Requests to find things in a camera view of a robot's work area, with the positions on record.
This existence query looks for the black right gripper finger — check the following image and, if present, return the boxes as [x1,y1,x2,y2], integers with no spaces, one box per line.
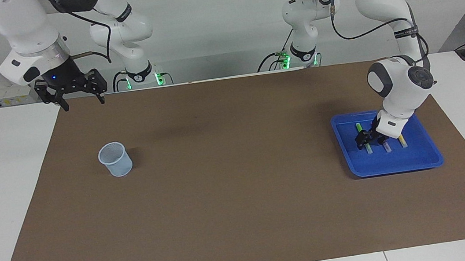
[33,77,70,115]
[82,68,110,107]

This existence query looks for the green marker pen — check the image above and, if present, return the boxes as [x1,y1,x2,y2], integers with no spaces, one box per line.
[356,121,373,155]

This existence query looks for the blue plastic tray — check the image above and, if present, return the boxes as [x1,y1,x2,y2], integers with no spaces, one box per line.
[330,102,445,181]

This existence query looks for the pale blue mesh pen cup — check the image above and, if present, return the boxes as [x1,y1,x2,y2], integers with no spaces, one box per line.
[97,140,135,179]

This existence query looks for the brown table mat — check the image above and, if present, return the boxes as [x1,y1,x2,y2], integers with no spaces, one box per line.
[0,48,465,261]

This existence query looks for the black right base cable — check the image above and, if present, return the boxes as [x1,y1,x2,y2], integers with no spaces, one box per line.
[111,70,130,92]

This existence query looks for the black base cable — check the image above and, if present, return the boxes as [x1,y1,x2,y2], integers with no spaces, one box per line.
[253,29,299,74]
[111,70,130,92]

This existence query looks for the white wall socket box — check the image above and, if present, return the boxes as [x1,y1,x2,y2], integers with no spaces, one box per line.
[0,81,41,107]

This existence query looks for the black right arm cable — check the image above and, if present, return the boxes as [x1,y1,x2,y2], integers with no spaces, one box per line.
[63,4,114,69]

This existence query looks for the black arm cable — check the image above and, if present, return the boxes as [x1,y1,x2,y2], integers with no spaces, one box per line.
[328,0,432,82]
[63,4,114,69]

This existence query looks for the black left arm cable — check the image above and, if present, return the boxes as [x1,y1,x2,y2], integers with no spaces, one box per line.
[328,0,432,82]

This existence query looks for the black left base cable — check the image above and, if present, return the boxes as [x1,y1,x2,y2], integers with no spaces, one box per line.
[253,29,299,74]

